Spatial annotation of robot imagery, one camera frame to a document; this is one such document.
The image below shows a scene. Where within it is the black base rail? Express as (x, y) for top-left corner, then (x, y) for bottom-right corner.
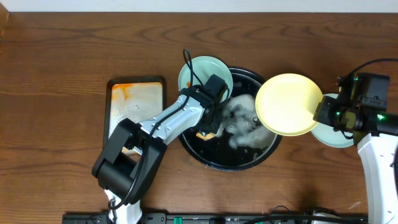
(61, 212), (369, 224)

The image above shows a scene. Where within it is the black round tray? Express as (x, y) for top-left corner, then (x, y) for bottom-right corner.
(178, 67), (282, 171)

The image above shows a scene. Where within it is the yellow plate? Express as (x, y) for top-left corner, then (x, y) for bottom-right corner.
(255, 73), (323, 136)

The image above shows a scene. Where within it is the green yellow sponge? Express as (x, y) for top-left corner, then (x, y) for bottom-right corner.
(196, 133), (215, 141)

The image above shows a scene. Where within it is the mint plate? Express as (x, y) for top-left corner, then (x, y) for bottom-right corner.
(178, 56), (233, 102)
(310, 93), (355, 149)

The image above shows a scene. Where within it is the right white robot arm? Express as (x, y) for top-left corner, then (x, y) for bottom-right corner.
(313, 92), (397, 223)

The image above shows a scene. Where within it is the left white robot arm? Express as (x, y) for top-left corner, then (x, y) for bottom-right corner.
(91, 86), (231, 223)

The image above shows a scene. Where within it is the black rectangular soapy tray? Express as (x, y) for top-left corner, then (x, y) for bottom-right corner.
(103, 77), (167, 146)

